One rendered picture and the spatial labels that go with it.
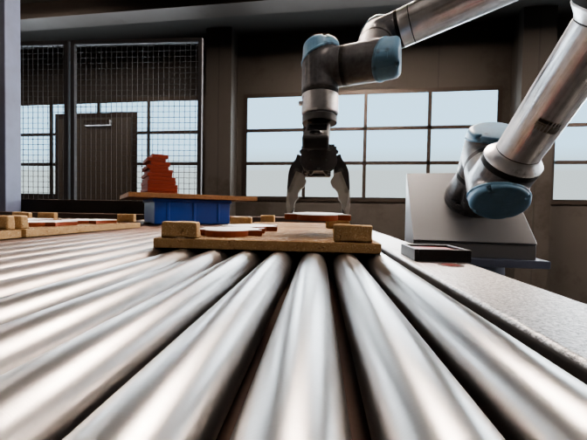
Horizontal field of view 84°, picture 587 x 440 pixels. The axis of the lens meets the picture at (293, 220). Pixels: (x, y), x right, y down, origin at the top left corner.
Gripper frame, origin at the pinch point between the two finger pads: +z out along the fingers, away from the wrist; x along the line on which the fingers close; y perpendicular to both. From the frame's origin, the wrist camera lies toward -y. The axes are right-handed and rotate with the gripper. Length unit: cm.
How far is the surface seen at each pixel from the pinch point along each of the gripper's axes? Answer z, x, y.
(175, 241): 4.8, 21.8, -15.3
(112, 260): 6.6, 24.5, -26.6
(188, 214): -1, 52, 62
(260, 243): 4.8, 8.4, -15.4
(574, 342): 7.7, -13.9, -46.0
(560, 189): -38, -246, 293
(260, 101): -140, 71, 310
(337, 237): 3.6, -3.1, -15.3
